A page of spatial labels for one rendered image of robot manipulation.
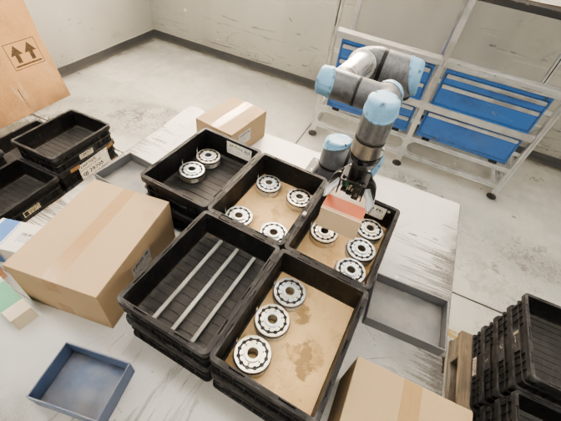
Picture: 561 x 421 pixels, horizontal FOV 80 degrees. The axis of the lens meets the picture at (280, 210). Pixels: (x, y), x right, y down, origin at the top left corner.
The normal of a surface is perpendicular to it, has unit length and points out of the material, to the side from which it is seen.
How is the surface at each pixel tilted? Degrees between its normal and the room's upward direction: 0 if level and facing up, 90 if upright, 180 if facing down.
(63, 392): 0
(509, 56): 90
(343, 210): 0
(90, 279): 0
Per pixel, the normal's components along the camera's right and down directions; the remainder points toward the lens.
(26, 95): 0.90, 0.16
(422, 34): -0.41, 0.62
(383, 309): 0.11, -0.68
